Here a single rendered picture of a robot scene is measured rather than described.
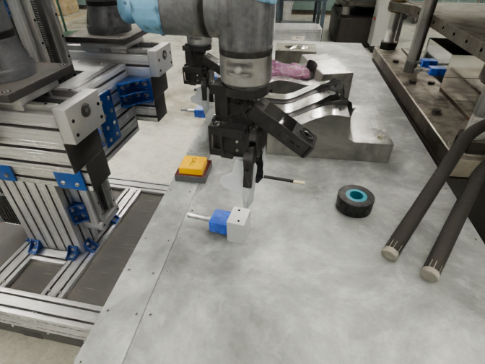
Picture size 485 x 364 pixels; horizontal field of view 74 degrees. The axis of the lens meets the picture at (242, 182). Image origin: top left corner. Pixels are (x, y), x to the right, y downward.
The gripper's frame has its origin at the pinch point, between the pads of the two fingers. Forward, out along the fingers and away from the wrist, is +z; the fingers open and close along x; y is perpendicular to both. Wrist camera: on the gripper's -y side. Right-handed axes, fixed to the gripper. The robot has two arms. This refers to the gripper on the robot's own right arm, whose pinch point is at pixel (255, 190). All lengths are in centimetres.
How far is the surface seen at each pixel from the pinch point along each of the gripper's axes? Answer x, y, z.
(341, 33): -501, -3, 74
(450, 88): -96, -54, 9
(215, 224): 2.1, 7.6, 8.7
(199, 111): -47, 32, 9
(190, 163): -17.0, 21.5, 8.9
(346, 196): -14.8, -17.2, 9.0
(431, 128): -70, -45, 15
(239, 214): -0.5, 3.3, 7.1
